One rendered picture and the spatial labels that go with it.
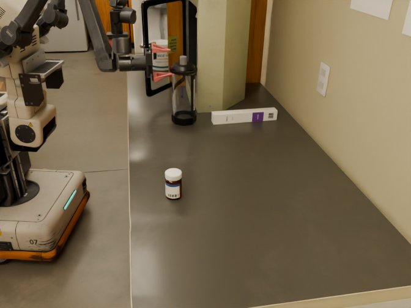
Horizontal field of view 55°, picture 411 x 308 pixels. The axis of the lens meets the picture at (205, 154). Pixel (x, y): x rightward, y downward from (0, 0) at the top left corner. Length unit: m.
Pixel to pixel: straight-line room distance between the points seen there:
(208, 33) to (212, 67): 0.14
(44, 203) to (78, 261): 0.38
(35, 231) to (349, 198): 1.60
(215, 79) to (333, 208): 0.78
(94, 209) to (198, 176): 1.59
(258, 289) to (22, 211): 1.71
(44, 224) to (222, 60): 1.27
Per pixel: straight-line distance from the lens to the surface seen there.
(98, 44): 1.64
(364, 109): 1.32
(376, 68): 1.27
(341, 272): 1.00
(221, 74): 1.69
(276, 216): 1.12
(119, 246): 2.45
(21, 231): 2.30
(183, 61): 1.55
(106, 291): 2.22
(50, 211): 2.35
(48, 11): 2.24
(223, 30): 1.65
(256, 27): 2.07
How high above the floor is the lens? 1.61
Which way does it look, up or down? 29 degrees down
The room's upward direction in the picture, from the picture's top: 1 degrees clockwise
